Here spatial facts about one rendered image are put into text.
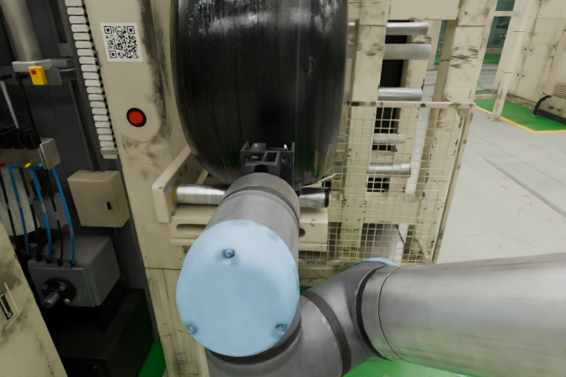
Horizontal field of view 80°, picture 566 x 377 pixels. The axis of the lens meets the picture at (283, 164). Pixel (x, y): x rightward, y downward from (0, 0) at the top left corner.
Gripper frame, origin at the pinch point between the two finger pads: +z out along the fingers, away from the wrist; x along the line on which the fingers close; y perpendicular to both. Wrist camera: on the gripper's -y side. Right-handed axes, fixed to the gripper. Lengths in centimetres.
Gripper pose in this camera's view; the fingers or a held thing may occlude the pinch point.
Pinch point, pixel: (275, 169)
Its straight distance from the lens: 59.8
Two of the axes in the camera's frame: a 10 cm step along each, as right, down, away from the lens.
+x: -10.0, -0.2, 0.6
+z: 0.6, -3.1, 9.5
